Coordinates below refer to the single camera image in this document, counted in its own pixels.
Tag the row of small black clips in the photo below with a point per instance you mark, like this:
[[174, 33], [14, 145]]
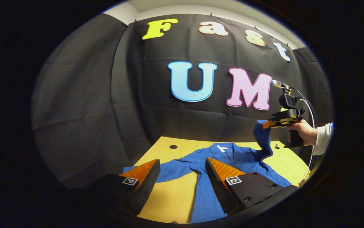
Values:
[[211, 15]]

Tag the blue button shirt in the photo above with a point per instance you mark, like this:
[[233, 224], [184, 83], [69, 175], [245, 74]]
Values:
[[207, 202]]

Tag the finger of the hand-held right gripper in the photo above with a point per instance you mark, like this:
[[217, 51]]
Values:
[[278, 123], [288, 113]]

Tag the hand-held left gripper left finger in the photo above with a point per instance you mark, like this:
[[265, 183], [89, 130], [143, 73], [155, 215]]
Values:
[[148, 183]]

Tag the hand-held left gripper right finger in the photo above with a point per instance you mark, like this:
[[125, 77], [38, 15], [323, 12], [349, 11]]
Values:
[[216, 183]]

